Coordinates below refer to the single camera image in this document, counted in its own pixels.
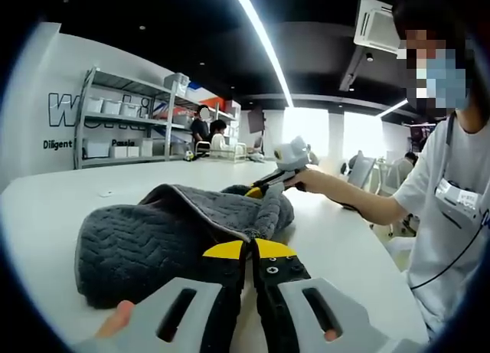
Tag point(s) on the grey towel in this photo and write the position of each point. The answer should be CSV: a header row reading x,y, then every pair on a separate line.
x,y
145,246

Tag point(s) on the person's right hand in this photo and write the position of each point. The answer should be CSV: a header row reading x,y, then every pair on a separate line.
x,y
306,180

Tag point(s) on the person's left hand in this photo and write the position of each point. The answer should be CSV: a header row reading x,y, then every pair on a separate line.
x,y
116,318

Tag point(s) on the grey office chair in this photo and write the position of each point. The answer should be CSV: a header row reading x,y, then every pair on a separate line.
x,y
363,171

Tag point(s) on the small yellow white device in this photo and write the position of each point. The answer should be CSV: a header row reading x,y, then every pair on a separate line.
x,y
188,155

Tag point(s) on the long ceiling light strip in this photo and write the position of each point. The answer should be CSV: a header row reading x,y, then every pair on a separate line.
x,y
268,46

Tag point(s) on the small white tag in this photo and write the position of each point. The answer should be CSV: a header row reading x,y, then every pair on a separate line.
x,y
106,194

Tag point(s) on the ceiling air conditioner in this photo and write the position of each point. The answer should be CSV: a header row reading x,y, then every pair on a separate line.
x,y
377,27

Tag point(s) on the person in white shirt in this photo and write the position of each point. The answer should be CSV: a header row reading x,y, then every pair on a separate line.
x,y
432,253

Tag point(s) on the set of white storage bins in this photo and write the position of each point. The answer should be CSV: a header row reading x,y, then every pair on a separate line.
x,y
111,107

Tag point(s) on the white chest device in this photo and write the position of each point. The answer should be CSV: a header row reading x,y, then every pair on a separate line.
x,y
457,200

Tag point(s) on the grey metal shelf rack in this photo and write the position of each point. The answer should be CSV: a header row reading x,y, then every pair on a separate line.
x,y
78,138

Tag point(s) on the dark wall screen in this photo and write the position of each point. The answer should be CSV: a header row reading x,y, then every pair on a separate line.
x,y
256,120

